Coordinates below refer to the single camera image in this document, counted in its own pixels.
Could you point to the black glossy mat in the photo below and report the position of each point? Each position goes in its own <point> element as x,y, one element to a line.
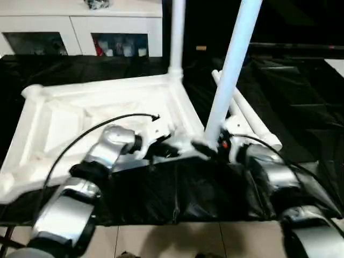
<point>295,107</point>

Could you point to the white plastic table leg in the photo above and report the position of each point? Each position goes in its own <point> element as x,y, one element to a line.
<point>231,67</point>
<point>177,40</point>
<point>216,75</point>
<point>258,121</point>

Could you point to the black horizontal bar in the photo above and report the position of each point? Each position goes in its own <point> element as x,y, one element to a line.
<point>295,47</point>

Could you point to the dark object on cabinet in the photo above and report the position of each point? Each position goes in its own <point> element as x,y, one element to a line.
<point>97,3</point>

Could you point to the black metal table frame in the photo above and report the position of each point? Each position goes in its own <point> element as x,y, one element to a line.
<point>12,236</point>

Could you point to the white glass-door cabinet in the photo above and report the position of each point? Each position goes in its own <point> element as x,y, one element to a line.
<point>80,21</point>

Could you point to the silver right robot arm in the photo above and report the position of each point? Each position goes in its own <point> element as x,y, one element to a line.
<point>276,169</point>

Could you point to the red white bottle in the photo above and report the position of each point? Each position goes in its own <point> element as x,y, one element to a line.
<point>100,48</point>

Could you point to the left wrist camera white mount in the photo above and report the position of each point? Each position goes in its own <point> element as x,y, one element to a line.
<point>154,131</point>

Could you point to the small white jar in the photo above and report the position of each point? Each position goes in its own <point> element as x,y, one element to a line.
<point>142,52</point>

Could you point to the dark brown round object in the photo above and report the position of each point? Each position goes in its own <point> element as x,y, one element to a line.
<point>127,254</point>

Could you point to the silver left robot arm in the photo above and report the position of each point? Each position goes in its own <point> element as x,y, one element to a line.
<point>113,145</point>

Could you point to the small yellow label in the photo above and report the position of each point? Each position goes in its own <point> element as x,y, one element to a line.
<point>201,48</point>

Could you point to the black backdrop cloth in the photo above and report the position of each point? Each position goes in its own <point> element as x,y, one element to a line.
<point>295,21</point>

